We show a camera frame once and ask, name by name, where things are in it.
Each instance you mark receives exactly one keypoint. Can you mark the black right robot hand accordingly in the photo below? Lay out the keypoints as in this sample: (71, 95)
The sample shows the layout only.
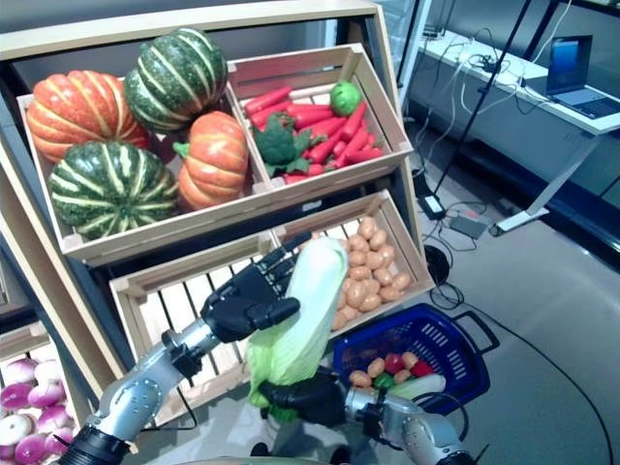
(310, 399)

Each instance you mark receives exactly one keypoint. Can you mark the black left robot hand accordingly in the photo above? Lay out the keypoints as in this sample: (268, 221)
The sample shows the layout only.
(237, 305)

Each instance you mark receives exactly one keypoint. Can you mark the napa cabbage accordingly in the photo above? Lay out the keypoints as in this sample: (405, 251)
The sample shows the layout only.
(310, 300)
(419, 385)

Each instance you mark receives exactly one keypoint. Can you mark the blue plastic shopping basket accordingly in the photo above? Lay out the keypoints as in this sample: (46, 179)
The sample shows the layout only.
(460, 349)

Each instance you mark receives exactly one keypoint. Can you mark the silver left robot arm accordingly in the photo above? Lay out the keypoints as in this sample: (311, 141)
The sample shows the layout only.
(140, 392)

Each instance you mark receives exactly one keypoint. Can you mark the brown potato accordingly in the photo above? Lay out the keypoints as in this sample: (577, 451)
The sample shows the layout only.
(378, 239)
(401, 281)
(361, 378)
(367, 228)
(376, 368)
(356, 294)
(402, 376)
(409, 360)

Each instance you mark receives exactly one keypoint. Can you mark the black right robot foot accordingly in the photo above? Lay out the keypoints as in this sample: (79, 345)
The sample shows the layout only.
(340, 455)

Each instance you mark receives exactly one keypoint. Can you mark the black robot foot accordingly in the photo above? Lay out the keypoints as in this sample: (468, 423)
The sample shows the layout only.
(260, 450)
(340, 455)

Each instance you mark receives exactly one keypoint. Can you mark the black left robot foot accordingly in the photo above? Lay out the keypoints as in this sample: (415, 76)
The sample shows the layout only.
(260, 450)

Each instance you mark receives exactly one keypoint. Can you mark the green bell pepper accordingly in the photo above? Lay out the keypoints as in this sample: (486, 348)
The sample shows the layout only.
(383, 381)

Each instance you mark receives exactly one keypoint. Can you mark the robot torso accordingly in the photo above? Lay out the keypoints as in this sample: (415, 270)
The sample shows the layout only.
(266, 461)

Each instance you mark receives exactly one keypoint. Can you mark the wooden slat crate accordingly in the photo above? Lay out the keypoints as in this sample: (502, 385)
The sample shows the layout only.
(19, 339)
(382, 102)
(412, 242)
(160, 310)

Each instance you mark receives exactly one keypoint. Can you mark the red bell pepper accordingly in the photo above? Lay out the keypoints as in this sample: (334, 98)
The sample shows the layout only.
(422, 368)
(394, 363)

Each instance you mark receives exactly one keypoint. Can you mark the wide wooden crate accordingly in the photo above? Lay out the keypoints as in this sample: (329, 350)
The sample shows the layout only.
(169, 223)

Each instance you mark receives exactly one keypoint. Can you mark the small orange pumpkin green stem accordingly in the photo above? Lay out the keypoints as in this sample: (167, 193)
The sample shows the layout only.
(213, 162)

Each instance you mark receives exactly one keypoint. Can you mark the green striped pumpkin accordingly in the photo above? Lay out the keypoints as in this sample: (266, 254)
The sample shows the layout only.
(174, 80)
(114, 191)

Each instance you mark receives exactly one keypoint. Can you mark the red carrot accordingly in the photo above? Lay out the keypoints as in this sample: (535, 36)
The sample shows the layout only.
(364, 155)
(310, 110)
(353, 121)
(327, 145)
(268, 101)

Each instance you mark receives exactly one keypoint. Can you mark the black round floor base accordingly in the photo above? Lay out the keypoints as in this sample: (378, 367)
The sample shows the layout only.
(437, 265)

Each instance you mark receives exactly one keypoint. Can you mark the purple white onion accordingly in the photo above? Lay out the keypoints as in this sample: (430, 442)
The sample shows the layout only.
(19, 371)
(15, 397)
(47, 371)
(17, 429)
(46, 394)
(53, 419)

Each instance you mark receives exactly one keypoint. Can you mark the black power adapter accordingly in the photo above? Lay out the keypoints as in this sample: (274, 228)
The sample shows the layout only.
(432, 206)

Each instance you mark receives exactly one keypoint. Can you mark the round green cabbage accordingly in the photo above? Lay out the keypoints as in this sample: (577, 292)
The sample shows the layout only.
(346, 98)

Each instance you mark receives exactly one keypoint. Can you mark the grey box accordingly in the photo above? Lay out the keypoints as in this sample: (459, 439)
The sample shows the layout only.
(467, 225)

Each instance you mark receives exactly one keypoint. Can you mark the large orange pumpkin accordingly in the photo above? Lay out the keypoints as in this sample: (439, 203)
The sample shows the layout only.
(82, 114)

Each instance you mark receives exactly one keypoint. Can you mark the black tripod stand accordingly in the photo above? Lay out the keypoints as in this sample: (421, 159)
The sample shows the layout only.
(486, 90)

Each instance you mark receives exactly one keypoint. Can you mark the white desk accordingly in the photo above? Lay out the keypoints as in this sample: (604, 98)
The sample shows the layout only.
(533, 140)

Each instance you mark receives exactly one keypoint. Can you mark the open laptop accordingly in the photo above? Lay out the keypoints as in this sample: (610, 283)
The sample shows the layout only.
(569, 63)

